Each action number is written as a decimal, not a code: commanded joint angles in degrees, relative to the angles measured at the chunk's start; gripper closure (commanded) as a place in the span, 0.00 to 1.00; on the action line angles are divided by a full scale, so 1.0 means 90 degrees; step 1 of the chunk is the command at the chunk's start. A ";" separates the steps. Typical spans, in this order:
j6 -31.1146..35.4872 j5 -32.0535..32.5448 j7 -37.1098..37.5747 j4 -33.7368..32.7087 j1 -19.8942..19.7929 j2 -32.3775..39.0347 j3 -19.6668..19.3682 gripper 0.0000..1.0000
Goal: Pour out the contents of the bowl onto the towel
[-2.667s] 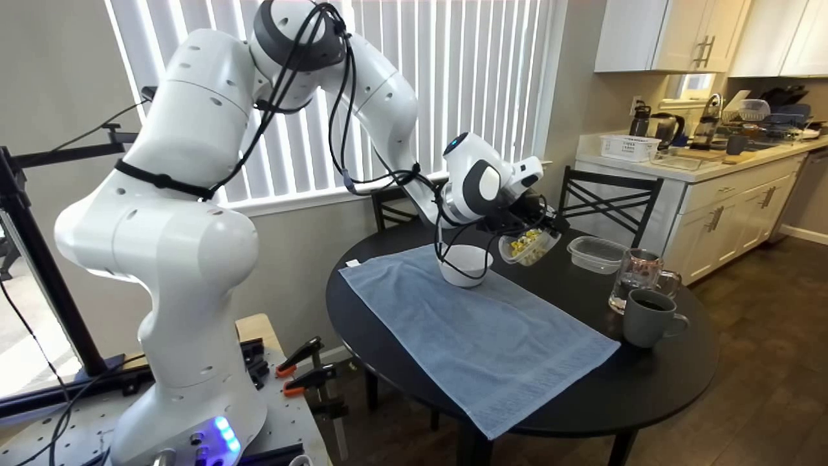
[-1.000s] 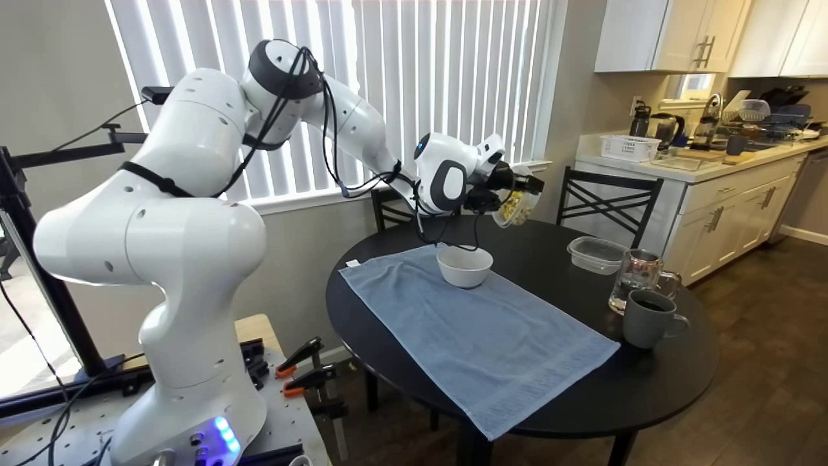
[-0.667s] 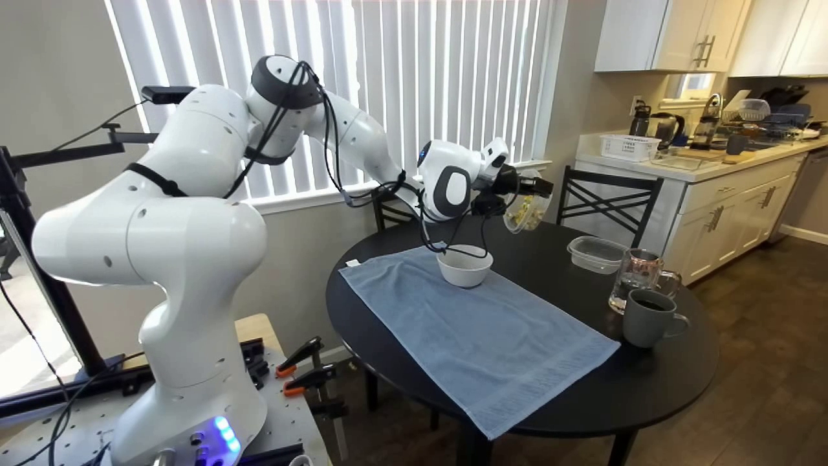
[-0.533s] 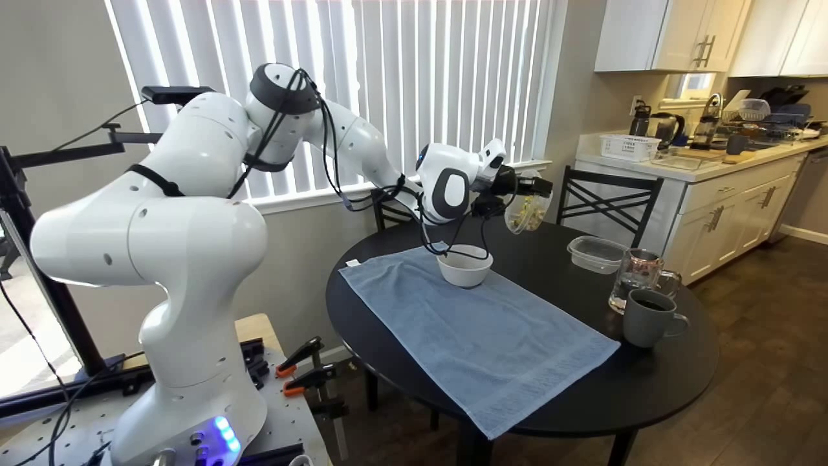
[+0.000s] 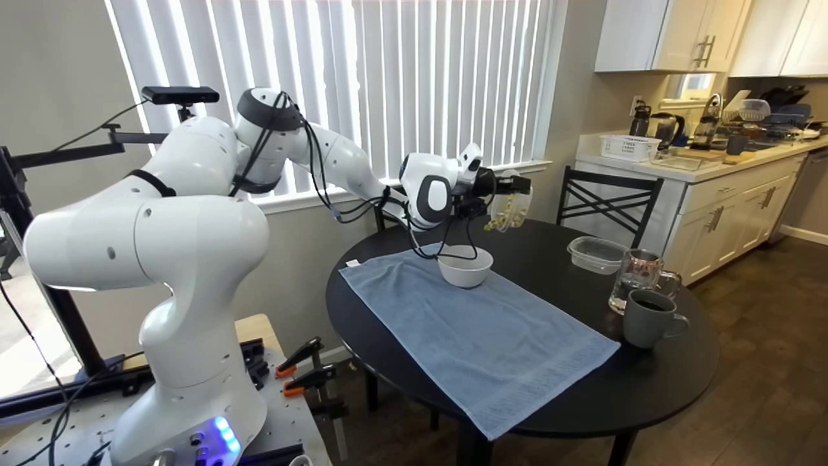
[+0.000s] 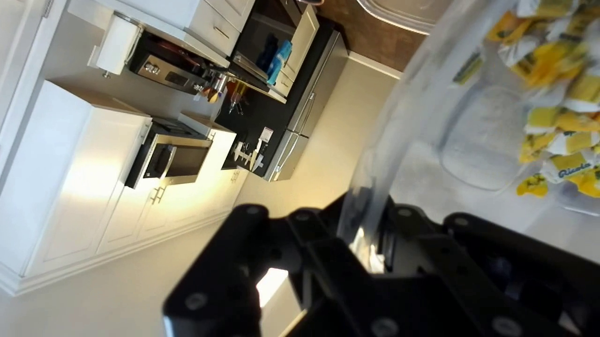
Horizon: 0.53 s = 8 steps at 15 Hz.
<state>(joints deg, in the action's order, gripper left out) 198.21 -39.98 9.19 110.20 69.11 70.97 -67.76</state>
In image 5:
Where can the clear plastic food container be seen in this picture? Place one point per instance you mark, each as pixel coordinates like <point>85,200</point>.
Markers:
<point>597,254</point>

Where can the white upper kitchen cabinet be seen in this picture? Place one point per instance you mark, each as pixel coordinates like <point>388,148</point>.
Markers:
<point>657,35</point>
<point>786,35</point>

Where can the black cross-back chair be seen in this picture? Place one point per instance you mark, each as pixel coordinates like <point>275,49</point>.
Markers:
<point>609,202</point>

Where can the light blue towel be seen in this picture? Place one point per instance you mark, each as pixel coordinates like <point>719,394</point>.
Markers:
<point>482,345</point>

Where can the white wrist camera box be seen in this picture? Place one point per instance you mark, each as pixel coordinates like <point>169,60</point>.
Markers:
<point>469,159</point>

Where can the black camera on stand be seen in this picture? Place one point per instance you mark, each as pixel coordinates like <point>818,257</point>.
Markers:
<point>183,95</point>

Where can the black coffee maker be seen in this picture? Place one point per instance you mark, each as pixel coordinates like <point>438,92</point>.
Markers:
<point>657,125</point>

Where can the clear glass jar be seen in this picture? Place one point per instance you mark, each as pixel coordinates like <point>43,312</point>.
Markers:
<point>637,276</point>

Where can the robot mounting table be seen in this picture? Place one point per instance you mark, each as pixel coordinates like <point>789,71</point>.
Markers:
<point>289,422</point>

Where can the white vertical window blinds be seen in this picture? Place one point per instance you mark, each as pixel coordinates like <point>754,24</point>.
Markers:
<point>432,78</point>

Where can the white kitchen counter cabinet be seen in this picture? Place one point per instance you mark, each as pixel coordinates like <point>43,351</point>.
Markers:
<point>733,216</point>

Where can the white ceramic bowl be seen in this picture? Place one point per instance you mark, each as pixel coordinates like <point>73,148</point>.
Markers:
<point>466,267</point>

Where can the black orange clamp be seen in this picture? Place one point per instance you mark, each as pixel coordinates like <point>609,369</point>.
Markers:
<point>312,380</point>
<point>302,356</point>

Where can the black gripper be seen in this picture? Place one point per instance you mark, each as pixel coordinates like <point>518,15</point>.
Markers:
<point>481,193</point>

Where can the black metal stand frame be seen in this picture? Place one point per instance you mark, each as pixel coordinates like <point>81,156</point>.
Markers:
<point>80,337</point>

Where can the clear plastic bowl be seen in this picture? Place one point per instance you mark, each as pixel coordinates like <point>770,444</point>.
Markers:
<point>523,207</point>

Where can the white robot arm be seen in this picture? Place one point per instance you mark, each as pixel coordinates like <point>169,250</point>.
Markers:
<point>171,242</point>

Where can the clear tub on counter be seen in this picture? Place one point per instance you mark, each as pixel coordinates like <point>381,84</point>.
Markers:
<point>629,145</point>

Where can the grey ceramic mug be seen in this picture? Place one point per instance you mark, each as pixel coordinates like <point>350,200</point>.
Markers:
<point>649,319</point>

